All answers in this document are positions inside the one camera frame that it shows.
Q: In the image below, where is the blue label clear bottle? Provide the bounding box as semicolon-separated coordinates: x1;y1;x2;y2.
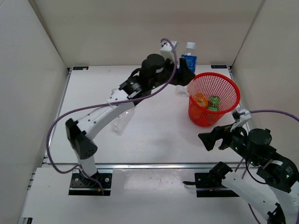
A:
176;42;197;97

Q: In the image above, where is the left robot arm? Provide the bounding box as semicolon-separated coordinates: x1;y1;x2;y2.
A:
65;54;195;187

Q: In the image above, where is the clear unlabelled plastic bottle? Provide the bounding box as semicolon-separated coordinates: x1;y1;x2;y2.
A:
112;108;135;135

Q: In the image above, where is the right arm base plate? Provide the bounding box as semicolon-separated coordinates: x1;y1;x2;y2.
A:
183;173;239;198

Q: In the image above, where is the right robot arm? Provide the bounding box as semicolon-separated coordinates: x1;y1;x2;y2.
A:
198;109;299;224

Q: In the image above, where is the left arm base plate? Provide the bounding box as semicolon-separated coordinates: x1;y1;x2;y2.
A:
68;170;113;196

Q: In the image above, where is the orange bottle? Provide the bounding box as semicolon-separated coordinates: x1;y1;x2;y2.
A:
193;93;208;108
189;106;203;117

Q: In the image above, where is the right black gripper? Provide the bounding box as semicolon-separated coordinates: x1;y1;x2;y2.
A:
197;118;257;164

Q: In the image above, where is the green plastic bottle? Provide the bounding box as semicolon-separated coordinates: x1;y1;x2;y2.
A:
207;96;221;112

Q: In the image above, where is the corner dark label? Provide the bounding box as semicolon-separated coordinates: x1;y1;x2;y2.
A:
211;65;227;69
72;66;89;70

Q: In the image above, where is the right corner dark label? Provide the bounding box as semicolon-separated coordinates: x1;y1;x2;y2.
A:
211;65;227;69

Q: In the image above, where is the red mesh plastic bin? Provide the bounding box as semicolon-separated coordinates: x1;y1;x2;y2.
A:
188;72;241;127

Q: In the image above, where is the left corner dark label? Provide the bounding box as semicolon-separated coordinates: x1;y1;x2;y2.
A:
72;66;89;70

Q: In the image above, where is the aluminium table edge rail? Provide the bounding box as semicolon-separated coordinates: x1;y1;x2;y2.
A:
96;163;216;169

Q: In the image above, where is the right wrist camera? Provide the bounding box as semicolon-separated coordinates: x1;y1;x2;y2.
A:
230;107;252;132

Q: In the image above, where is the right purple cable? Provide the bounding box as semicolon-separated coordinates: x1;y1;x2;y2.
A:
233;109;299;224

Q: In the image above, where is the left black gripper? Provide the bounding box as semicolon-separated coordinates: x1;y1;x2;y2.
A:
149;56;195;89

